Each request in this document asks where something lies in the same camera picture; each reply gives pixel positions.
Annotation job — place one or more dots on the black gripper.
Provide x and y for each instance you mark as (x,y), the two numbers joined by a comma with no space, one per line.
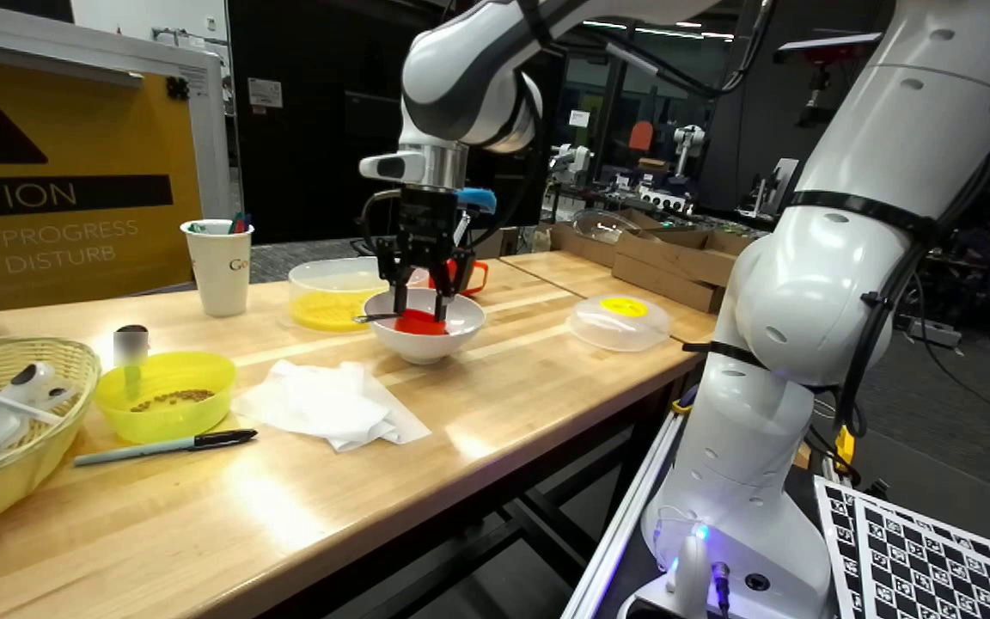
(427,230)

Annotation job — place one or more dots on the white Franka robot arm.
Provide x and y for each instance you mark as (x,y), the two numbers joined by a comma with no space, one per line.
(817,288)

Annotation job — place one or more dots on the white bowl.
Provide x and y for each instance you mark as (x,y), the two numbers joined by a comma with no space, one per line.
(439,347)

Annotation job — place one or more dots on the clear container yellow contents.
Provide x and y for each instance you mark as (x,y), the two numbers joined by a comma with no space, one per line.
(329,300)

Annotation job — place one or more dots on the yellow-green plastic bowl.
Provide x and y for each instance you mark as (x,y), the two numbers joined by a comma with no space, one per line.
(164,429)

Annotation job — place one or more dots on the white paper towel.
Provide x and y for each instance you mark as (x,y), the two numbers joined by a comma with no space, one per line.
(324,406)

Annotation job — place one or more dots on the white paper cup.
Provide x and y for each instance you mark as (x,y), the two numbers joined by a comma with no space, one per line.
(220,276)

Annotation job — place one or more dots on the yellow plastic piece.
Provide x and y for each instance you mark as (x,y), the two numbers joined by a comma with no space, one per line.
(623,309)

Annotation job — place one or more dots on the clear round lidded container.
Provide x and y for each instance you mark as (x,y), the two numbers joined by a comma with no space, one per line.
(621,333)

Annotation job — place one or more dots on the long flat cardboard box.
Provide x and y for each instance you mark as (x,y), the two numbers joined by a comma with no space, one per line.
(669,269)

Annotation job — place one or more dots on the brown beans pile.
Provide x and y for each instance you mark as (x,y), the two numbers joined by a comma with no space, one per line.
(171,402)

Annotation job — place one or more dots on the black marker pen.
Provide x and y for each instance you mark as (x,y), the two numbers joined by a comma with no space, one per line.
(173,444)

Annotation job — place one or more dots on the black metal spoon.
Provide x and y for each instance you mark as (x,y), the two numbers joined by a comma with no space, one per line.
(131,339)

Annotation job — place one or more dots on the small white background robot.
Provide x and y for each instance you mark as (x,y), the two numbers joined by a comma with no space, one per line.
(689,144)

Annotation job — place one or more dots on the yellow caution sign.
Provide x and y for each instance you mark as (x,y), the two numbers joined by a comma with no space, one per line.
(61,148)

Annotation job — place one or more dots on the white round object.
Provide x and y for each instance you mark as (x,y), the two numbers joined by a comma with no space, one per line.
(35,383)

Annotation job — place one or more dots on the woven yellow basket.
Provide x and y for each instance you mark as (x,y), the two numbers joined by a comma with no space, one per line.
(26,477)

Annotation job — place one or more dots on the checkerboard calibration board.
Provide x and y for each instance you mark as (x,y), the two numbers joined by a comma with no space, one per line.
(929,563)

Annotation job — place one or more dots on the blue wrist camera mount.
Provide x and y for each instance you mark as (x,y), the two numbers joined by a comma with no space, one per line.
(480,201)

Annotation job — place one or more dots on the aluminium frame rail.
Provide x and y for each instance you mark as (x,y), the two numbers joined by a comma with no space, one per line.
(621,527)

